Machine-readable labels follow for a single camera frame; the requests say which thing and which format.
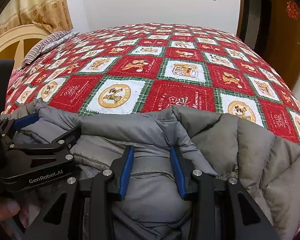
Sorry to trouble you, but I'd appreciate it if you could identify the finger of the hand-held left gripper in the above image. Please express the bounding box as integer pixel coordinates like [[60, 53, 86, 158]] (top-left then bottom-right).
[[1, 114, 40, 135], [5, 126, 81, 153]]

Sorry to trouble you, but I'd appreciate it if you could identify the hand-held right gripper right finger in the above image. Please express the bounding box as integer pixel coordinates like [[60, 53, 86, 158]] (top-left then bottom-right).
[[170, 146, 282, 240]]

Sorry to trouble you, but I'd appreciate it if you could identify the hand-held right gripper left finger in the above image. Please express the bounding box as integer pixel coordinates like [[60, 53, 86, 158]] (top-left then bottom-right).
[[22, 145, 135, 240]]

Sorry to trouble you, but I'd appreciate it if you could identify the grey puffer jacket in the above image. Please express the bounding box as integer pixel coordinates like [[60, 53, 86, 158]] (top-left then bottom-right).
[[0, 97, 300, 240]]

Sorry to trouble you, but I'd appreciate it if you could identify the person's left hand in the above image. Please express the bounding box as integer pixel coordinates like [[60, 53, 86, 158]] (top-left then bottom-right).
[[0, 196, 20, 222]]

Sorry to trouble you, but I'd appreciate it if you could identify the pink folded blanket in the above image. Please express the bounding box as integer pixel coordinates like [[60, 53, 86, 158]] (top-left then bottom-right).
[[7, 69, 23, 91]]

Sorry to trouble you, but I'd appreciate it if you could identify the striped pillow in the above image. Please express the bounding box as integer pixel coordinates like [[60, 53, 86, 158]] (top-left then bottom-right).
[[22, 30, 71, 64]]

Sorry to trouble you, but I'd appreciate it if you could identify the cream wooden headboard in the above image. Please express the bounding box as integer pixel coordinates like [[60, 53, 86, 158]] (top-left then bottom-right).
[[0, 24, 50, 70]]

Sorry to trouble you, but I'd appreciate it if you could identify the light floral pillow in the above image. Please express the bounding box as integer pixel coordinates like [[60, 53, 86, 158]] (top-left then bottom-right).
[[44, 31, 79, 53]]

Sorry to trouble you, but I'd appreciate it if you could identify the red printed bedspread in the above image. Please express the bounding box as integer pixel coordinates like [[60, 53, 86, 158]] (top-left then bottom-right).
[[1, 22, 300, 240]]

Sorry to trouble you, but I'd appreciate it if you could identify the beige patterned curtain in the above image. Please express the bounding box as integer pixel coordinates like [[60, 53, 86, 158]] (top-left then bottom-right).
[[0, 0, 73, 43]]

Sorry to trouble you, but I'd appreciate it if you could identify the brown wooden door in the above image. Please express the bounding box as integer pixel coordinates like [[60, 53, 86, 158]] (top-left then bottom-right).
[[262, 0, 300, 90]]

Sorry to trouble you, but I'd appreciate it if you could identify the red door decoration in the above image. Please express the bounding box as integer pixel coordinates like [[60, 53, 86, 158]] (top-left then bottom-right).
[[285, 1, 300, 20]]

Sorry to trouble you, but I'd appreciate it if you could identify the dark door frame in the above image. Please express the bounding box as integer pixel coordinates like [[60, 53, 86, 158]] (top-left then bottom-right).
[[236, 0, 251, 43]]

